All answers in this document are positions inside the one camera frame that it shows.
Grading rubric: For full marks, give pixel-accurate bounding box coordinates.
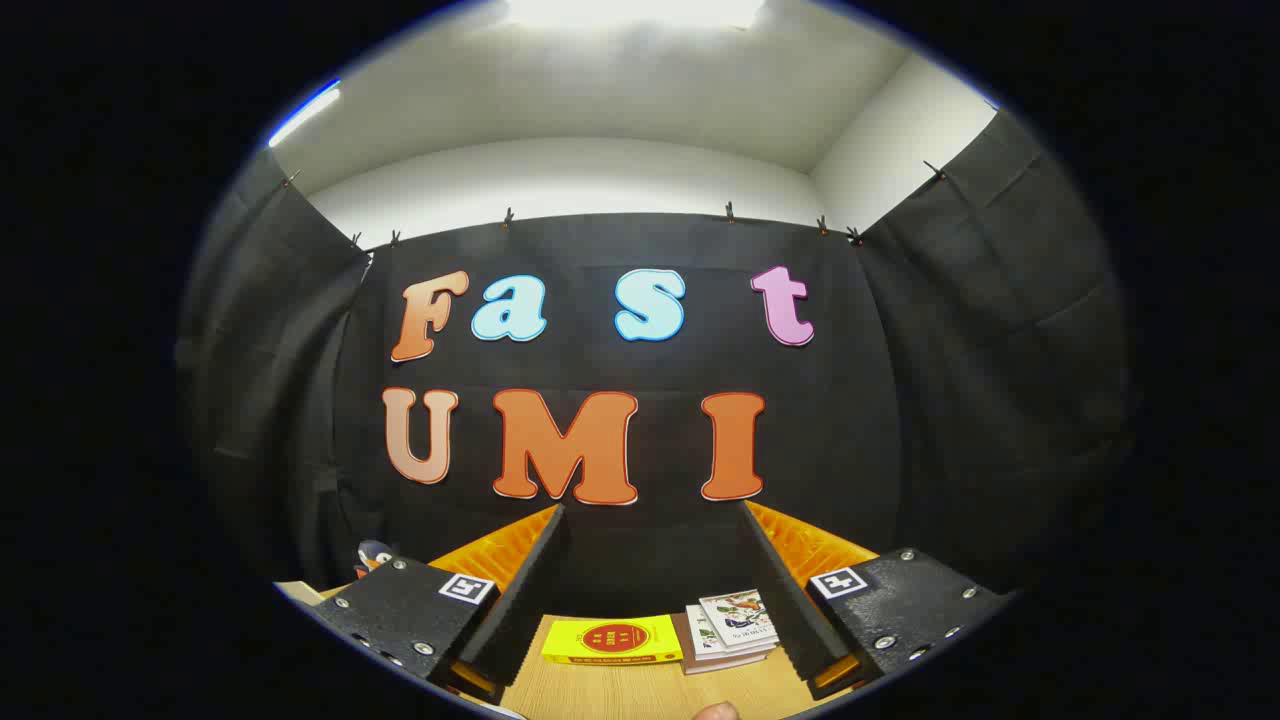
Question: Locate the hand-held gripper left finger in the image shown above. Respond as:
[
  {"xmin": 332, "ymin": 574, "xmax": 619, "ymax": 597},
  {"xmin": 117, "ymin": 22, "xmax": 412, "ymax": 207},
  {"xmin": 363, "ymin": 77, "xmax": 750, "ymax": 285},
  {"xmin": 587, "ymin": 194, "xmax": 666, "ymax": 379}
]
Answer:
[{"xmin": 310, "ymin": 503, "xmax": 571, "ymax": 703}]

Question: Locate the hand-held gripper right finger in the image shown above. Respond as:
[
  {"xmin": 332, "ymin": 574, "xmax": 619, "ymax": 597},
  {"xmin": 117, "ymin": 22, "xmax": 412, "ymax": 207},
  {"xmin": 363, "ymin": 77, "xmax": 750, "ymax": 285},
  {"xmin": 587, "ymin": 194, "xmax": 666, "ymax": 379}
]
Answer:
[{"xmin": 738, "ymin": 500, "xmax": 1013, "ymax": 703}]

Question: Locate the white paperback book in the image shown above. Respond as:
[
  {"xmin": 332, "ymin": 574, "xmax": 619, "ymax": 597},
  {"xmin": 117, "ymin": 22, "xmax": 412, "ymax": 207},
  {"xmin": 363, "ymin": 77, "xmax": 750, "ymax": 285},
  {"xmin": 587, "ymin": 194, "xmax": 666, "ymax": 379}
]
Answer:
[
  {"xmin": 672, "ymin": 612, "xmax": 771, "ymax": 676},
  {"xmin": 685, "ymin": 604, "xmax": 776, "ymax": 663}
]

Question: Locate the yellow book with red circle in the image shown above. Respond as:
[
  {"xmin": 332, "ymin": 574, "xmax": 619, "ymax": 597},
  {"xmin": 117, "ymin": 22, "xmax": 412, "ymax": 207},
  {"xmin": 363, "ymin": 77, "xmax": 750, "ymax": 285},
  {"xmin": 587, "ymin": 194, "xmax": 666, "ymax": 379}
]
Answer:
[{"xmin": 541, "ymin": 614, "xmax": 685, "ymax": 667}]

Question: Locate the row of small cloth clips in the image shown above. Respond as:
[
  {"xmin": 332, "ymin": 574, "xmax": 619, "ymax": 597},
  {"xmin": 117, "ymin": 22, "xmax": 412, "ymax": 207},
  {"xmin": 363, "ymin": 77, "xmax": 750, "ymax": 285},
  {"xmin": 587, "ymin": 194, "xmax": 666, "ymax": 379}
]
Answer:
[{"xmin": 280, "ymin": 160, "xmax": 951, "ymax": 251}]

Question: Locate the ceiling light strip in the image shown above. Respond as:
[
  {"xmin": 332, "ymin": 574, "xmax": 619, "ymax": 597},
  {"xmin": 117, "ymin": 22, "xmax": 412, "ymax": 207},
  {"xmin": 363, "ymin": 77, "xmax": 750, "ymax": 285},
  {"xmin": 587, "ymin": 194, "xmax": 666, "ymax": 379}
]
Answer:
[{"xmin": 268, "ymin": 80, "xmax": 343, "ymax": 149}]

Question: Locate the ceiling light panel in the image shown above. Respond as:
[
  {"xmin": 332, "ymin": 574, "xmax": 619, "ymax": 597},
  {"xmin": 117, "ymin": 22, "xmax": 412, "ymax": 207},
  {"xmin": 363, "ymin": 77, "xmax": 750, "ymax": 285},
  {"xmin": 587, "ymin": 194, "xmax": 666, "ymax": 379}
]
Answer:
[{"xmin": 505, "ymin": 0, "xmax": 766, "ymax": 31}]

